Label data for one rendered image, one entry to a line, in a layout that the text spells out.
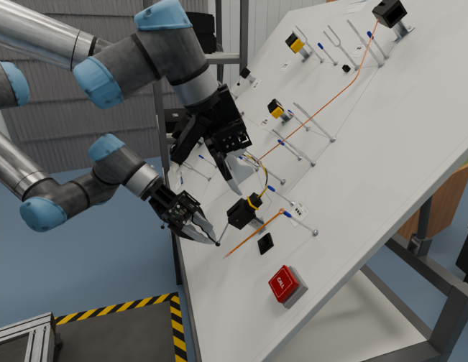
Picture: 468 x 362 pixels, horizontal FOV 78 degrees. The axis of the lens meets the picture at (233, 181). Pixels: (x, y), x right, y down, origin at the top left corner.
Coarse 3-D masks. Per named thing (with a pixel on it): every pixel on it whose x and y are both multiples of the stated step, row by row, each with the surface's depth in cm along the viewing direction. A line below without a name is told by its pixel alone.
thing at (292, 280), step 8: (280, 272) 55; (288, 272) 54; (272, 280) 56; (280, 280) 54; (288, 280) 53; (296, 280) 53; (272, 288) 55; (280, 288) 53; (288, 288) 52; (280, 296) 52
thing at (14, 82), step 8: (0, 64) 74; (8, 64) 75; (0, 72) 72; (8, 72) 74; (16, 72) 75; (0, 80) 72; (8, 80) 73; (16, 80) 75; (24, 80) 77; (0, 88) 72; (8, 88) 73; (16, 88) 75; (24, 88) 77; (0, 96) 72; (8, 96) 74; (16, 96) 76; (24, 96) 78; (0, 104) 74; (8, 104) 76; (16, 104) 78; (24, 104) 81
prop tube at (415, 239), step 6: (426, 204) 70; (420, 210) 72; (426, 210) 71; (420, 216) 73; (426, 216) 72; (420, 222) 73; (426, 222) 73; (420, 228) 74; (426, 228) 74; (420, 234) 75; (414, 240) 77; (420, 240) 75
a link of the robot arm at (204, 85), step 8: (208, 72) 47; (192, 80) 46; (200, 80) 46; (208, 80) 47; (216, 80) 50; (176, 88) 48; (184, 88) 47; (192, 88) 47; (200, 88) 47; (208, 88) 48; (216, 88) 49; (184, 96) 48; (192, 96) 48; (200, 96) 48; (208, 96) 48; (184, 104) 49; (192, 104) 49
